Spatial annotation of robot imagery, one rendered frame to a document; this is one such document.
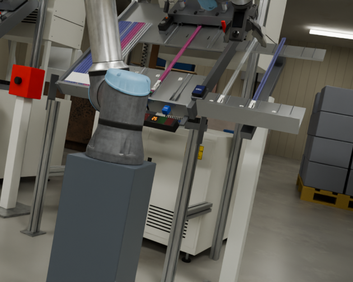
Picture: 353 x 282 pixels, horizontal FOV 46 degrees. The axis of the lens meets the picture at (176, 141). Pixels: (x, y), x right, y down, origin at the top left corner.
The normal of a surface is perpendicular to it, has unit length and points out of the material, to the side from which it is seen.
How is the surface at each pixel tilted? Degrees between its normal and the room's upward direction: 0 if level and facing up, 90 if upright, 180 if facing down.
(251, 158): 90
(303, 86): 90
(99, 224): 90
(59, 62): 80
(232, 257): 90
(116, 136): 72
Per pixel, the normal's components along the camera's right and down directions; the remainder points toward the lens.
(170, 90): -0.22, -0.67
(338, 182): -0.27, 0.03
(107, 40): 0.36, 0.15
